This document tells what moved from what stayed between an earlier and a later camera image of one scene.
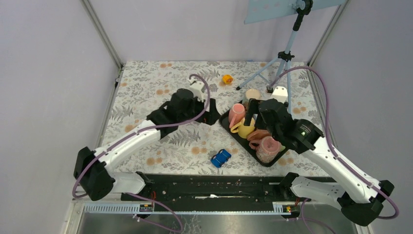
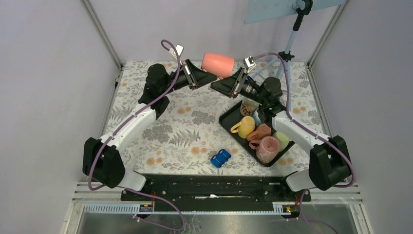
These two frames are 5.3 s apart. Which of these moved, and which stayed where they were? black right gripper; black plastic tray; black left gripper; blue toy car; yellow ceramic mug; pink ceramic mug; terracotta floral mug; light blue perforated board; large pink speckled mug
Moved: black right gripper; black left gripper; pink ceramic mug
Stayed: black plastic tray; light blue perforated board; terracotta floral mug; blue toy car; large pink speckled mug; yellow ceramic mug
